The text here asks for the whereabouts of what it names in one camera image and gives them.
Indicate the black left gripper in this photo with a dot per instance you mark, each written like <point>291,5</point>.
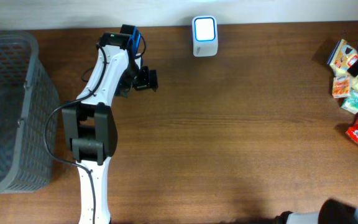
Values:
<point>146,80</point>

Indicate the beige wet wipes packet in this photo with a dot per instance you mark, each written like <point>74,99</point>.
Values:
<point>341,59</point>

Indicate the orange tissue pack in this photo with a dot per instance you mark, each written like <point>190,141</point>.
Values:
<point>341,87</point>

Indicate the green tissue pack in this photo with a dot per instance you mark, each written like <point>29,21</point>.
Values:
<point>350,104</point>

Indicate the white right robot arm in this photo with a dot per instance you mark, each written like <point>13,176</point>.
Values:
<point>332,211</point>

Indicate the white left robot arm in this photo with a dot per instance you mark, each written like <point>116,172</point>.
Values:
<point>90,130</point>

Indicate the white barcode scanner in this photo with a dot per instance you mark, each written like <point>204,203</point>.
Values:
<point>205,36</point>

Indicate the grey plastic mesh basket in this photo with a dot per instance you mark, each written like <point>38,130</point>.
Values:
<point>27,97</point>

